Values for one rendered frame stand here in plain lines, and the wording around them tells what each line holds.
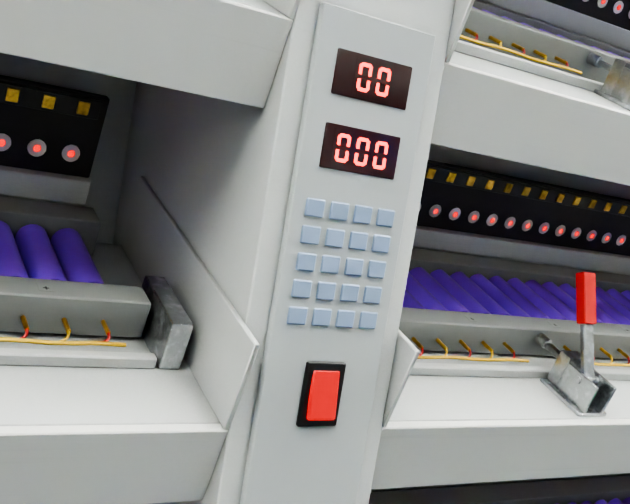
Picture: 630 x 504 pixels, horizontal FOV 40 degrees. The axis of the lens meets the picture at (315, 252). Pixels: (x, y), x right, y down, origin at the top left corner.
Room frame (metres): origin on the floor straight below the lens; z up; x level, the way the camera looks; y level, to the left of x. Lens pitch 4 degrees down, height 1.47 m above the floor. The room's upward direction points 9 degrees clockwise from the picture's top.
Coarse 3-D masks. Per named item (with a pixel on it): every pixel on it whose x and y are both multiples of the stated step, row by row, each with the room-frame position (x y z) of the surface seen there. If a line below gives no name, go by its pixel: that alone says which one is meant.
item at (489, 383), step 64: (448, 192) 0.69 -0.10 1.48; (512, 192) 0.72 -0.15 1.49; (576, 192) 0.76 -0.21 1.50; (448, 256) 0.70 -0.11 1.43; (512, 256) 0.75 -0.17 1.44; (576, 256) 0.78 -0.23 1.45; (448, 320) 0.58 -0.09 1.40; (512, 320) 0.62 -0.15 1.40; (576, 320) 0.68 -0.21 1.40; (448, 384) 0.54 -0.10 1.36; (512, 384) 0.58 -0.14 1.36; (576, 384) 0.58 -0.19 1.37; (384, 448) 0.48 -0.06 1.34; (448, 448) 0.50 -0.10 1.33; (512, 448) 0.53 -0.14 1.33; (576, 448) 0.57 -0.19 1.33
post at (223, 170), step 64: (320, 0) 0.43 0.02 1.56; (384, 0) 0.44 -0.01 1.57; (448, 0) 0.47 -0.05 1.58; (192, 128) 0.50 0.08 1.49; (256, 128) 0.44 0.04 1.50; (128, 192) 0.57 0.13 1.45; (192, 192) 0.49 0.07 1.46; (256, 192) 0.43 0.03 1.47; (256, 256) 0.42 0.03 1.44; (256, 320) 0.42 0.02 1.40; (256, 384) 0.42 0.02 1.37; (384, 384) 0.47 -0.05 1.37
